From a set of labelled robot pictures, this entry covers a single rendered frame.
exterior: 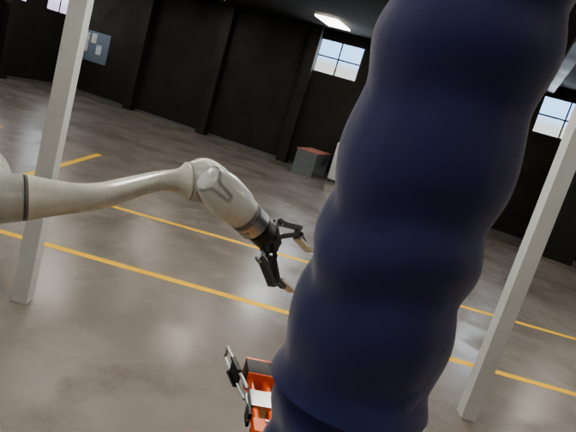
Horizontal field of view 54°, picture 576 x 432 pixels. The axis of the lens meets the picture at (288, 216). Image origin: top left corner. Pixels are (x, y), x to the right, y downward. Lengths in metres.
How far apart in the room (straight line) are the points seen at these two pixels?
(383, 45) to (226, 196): 0.76
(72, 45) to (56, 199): 2.93
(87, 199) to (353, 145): 0.75
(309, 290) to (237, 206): 0.66
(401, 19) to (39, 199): 0.85
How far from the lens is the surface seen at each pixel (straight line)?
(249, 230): 1.46
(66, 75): 4.18
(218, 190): 1.38
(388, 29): 0.73
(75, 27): 4.17
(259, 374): 1.50
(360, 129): 0.73
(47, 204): 1.30
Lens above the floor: 1.98
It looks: 12 degrees down
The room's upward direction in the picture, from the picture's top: 16 degrees clockwise
